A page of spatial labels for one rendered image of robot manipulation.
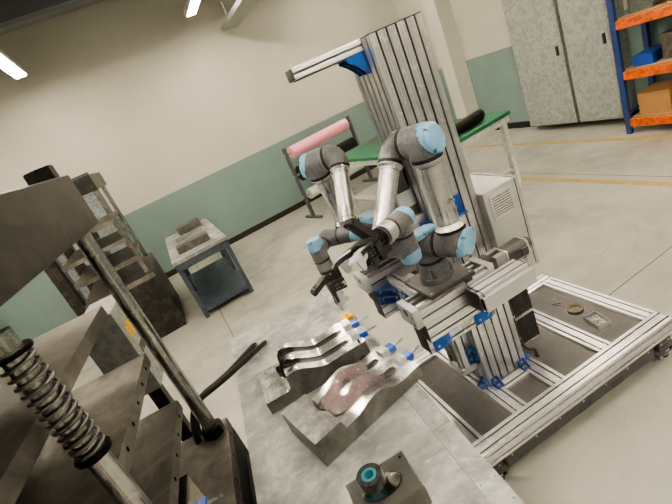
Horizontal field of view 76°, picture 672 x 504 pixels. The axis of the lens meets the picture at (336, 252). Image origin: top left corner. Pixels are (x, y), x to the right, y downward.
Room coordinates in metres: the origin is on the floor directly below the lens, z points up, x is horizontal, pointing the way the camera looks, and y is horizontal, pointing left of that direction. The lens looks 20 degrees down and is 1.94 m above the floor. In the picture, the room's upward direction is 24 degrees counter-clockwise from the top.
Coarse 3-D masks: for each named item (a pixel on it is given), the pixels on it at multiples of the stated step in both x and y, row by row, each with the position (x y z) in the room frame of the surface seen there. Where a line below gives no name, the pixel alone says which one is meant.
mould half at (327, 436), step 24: (384, 360) 1.50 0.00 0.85; (408, 360) 1.44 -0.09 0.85; (384, 384) 1.34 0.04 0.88; (408, 384) 1.35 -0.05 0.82; (288, 408) 1.40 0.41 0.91; (312, 408) 1.34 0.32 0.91; (360, 408) 1.27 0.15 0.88; (384, 408) 1.29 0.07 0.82; (312, 432) 1.22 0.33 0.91; (336, 432) 1.20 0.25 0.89; (360, 432) 1.23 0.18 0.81; (336, 456) 1.18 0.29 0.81
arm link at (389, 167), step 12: (384, 144) 1.60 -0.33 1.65; (384, 156) 1.58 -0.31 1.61; (396, 156) 1.57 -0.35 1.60; (384, 168) 1.57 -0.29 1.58; (396, 168) 1.56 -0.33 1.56; (384, 180) 1.55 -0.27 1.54; (396, 180) 1.55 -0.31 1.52; (384, 192) 1.52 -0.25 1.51; (396, 192) 1.54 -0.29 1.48; (384, 204) 1.50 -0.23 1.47; (384, 216) 1.48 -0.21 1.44; (372, 228) 1.50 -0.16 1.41
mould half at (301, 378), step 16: (320, 336) 1.85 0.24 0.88; (304, 352) 1.74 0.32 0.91; (320, 352) 1.72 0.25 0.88; (336, 352) 1.66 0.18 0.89; (352, 352) 1.63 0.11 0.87; (368, 352) 1.64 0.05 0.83; (272, 368) 1.80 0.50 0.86; (288, 368) 1.62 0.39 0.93; (304, 368) 1.59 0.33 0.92; (320, 368) 1.60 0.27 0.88; (336, 368) 1.61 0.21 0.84; (272, 384) 1.67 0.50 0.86; (288, 384) 1.61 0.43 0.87; (304, 384) 1.59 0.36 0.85; (320, 384) 1.60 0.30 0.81; (272, 400) 1.56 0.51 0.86; (288, 400) 1.57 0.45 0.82
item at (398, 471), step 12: (396, 456) 1.02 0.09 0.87; (384, 468) 0.99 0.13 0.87; (396, 468) 0.97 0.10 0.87; (408, 468) 0.96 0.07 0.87; (396, 480) 0.95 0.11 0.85; (408, 480) 0.92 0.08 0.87; (420, 480) 0.90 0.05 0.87; (348, 492) 0.97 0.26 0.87; (360, 492) 0.95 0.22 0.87; (384, 492) 0.94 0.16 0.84; (396, 492) 0.90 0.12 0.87; (408, 492) 0.89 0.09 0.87; (420, 492) 0.88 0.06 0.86
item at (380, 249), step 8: (376, 232) 1.30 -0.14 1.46; (384, 232) 1.28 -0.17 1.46; (360, 240) 1.28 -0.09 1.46; (368, 240) 1.23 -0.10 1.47; (376, 240) 1.27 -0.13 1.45; (384, 240) 1.29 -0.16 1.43; (376, 248) 1.23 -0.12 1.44; (384, 248) 1.27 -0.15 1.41; (392, 248) 1.29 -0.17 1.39; (368, 256) 1.22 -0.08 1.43; (376, 256) 1.23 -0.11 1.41; (384, 256) 1.23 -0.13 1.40; (368, 264) 1.23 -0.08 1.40; (376, 264) 1.21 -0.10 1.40
